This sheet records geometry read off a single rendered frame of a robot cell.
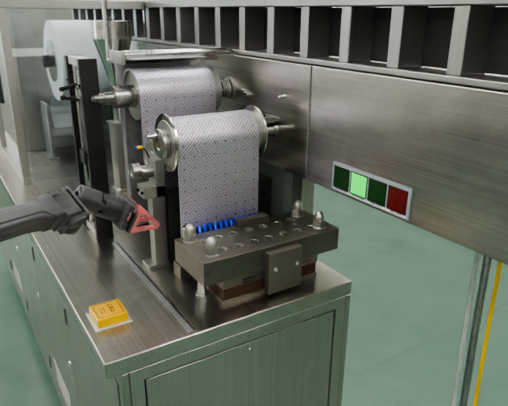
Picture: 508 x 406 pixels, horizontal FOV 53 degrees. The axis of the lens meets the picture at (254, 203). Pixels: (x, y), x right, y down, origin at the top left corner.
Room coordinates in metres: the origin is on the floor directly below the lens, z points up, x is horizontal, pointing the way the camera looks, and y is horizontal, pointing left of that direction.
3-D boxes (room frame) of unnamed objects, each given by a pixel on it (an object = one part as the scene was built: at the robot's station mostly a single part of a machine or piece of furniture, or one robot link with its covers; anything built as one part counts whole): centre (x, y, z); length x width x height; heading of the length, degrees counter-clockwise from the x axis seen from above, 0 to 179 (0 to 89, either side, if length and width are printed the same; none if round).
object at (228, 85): (1.64, 0.11, 1.33); 0.07 x 0.07 x 0.07; 32
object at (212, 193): (1.29, 0.09, 1.10); 0.23 x 0.01 x 0.18; 122
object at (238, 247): (1.21, -0.01, 1.00); 0.40 x 0.16 x 0.06; 122
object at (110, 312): (1.02, 0.33, 0.91); 0.07 x 0.07 x 0.02; 32
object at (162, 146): (1.27, 0.23, 1.25); 0.07 x 0.02 x 0.07; 32
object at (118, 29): (1.94, 0.52, 1.50); 0.14 x 0.14 x 0.06
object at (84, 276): (2.09, 0.69, 0.88); 2.52 x 0.66 x 0.04; 32
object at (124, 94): (1.47, 0.37, 1.33); 0.06 x 0.06 x 0.06; 32
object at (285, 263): (1.14, -0.08, 0.96); 0.10 x 0.03 x 0.11; 122
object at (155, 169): (1.28, 0.27, 1.05); 0.06 x 0.05 x 0.31; 122
